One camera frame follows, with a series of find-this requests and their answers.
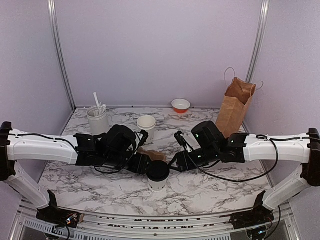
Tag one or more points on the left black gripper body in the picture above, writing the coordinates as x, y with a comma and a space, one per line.
115, 159

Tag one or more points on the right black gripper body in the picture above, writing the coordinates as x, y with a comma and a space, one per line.
209, 155

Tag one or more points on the black plastic cup lid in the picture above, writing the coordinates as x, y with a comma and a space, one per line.
158, 171

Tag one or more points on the white paper cup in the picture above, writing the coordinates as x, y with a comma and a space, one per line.
157, 185

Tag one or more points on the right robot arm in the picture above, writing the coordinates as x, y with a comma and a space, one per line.
243, 147

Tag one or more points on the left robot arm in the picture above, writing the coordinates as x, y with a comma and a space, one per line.
114, 151

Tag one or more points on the brown cardboard cup carrier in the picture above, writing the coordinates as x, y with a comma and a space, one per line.
154, 155

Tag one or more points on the stacked white paper cups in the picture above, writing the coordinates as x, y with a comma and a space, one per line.
148, 124

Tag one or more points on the orange and white bowl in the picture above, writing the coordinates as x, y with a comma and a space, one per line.
180, 105

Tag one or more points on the white cylindrical straw holder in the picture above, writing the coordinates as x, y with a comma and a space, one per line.
99, 124

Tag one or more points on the short white wrapped straw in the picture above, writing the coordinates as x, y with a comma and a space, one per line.
100, 110

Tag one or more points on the brown paper bag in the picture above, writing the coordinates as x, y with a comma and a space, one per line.
235, 105

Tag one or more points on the tall white wrapped straw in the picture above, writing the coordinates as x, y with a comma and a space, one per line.
96, 100

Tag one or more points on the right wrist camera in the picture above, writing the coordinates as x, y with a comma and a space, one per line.
179, 136

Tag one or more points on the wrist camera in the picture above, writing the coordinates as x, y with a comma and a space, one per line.
179, 136
142, 138

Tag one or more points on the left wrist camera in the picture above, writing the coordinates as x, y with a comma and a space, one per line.
142, 138

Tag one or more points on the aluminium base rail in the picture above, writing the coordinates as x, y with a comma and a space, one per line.
100, 226

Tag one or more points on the right aluminium frame post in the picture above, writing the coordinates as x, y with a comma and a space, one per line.
261, 28

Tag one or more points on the aluminium frame post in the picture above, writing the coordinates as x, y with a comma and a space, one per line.
59, 52
261, 28

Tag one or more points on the left aluminium frame post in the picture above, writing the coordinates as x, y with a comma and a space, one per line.
59, 52

